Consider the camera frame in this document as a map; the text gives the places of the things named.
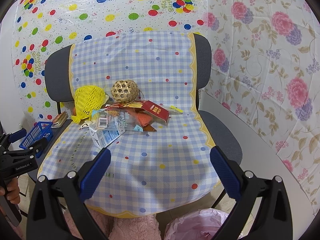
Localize left hand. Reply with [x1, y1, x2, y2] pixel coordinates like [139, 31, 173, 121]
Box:
[0, 178, 21, 204]

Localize blue plastic basket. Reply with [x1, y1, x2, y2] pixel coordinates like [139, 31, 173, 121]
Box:
[19, 121, 53, 159]

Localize grey office chair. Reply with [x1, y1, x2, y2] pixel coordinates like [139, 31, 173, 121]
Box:
[27, 32, 243, 218]

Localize blue checkered cloth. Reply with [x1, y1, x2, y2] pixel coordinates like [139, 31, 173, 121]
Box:
[37, 31, 223, 218]

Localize clear snack wrapper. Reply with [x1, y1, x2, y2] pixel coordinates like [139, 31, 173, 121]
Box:
[90, 109, 137, 131]

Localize yellow foam fruit net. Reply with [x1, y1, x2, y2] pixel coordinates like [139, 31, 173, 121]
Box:
[71, 85, 109, 124]

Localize pink fluffy trousers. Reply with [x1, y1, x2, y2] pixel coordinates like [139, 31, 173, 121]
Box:
[62, 208, 162, 240]

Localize brown triangular wrapper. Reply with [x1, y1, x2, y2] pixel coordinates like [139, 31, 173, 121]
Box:
[143, 125, 157, 132]

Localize orange cloth scrap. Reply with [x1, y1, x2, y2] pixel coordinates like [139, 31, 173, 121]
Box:
[133, 112, 153, 127]

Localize yellow small packet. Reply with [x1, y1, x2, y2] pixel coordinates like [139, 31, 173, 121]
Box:
[169, 106, 183, 114]

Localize red paper box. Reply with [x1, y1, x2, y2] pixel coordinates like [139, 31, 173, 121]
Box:
[140, 100, 169, 122]

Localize woven rattan ball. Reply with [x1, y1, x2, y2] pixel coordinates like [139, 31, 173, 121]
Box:
[111, 80, 139, 102]

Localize balloon pattern plastic sheet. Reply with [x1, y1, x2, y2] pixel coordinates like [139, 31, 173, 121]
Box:
[11, 0, 220, 125]

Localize floral pattern sheet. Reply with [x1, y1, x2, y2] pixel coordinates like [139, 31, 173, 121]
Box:
[205, 0, 319, 212]

